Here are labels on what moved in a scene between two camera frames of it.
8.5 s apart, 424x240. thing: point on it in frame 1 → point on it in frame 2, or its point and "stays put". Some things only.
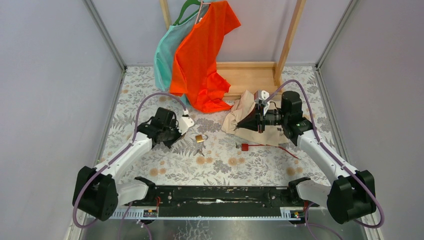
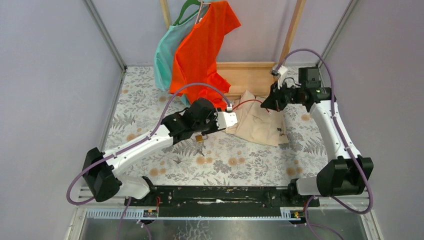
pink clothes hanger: [199, 10] stays put
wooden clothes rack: [262, 77] stays put
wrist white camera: [260, 96] → [279, 72]
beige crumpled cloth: [273, 134] stays put
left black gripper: [175, 125] → [214, 127]
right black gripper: [253, 121] → [274, 100]
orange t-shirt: [195, 74] stays put
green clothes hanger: [186, 3] stays put
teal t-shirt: [166, 49] stays put
